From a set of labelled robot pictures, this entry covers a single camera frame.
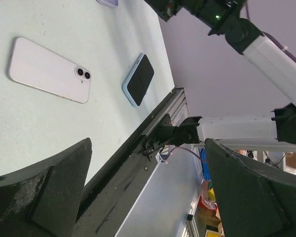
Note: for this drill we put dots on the lilac smartphone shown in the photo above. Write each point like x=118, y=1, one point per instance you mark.
x=35, y=66

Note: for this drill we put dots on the lilac phone case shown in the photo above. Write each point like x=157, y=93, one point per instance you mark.
x=109, y=3

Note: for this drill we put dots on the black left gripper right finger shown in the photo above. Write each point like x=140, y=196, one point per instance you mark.
x=254, y=199

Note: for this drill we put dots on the light blue phone case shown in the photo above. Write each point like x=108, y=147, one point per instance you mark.
x=138, y=80

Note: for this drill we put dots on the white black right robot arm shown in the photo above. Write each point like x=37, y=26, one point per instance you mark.
x=234, y=56

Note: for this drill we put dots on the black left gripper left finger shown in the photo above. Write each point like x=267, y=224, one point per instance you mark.
x=42, y=200

